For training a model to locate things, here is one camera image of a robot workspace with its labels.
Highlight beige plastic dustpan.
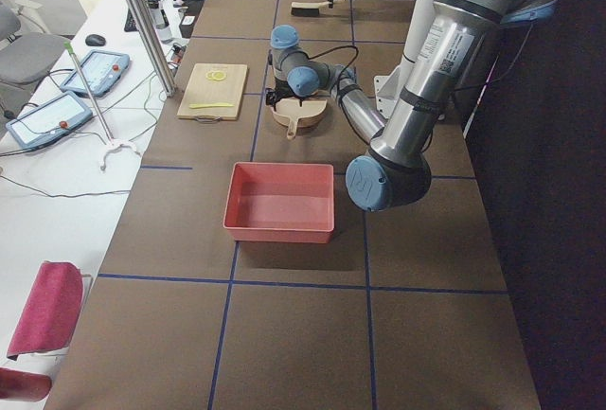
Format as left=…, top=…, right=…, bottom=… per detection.
left=270, top=98, right=328, bottom=140

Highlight beige brush black bristles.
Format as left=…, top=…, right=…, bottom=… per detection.
left=290, top=0, right=345, bottom=17

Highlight pink plastic bin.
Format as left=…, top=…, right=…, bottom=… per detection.
left=223, top=162, right=335, bottom=244

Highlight wooden cutting board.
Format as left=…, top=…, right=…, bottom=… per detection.
left=177, top=63, right=248, bottom=121

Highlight yellow plastic knife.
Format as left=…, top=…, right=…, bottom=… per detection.
left=188, top=102, right=235, bottom=109

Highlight black keyboard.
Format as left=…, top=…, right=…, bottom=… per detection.
left=123, top=0, right=158, bottom=33

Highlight metal stand with rod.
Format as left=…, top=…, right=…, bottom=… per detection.
left=63, top=42, right=141, bottom=171

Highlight far teach pendant tablet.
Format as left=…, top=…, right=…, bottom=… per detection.
left=60, top=49, right=131, bottom=98

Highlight teach pendant tablet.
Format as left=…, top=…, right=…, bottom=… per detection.
left=7, top=92, right=93, bottom=150
left=60, top=49, right=131, bottom=98

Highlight black computer mouse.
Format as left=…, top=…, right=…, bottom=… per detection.
left=85, top=34, right=106, bottom=46

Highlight near teach pendant tablet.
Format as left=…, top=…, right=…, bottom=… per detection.
left=7, top=92, right=93, bottom=150

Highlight grey office chair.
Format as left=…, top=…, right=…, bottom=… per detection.
left=1, top=4, right=68, bottom=93

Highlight red cloth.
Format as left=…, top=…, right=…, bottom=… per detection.
left=1, top=261, right=84, bottom=402

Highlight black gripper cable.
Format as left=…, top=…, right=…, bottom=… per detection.
left=306, top=44, right=359, bottom=98

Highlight aluminium frame post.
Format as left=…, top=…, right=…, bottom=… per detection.
left=126, top=0, right=177, bottom=98

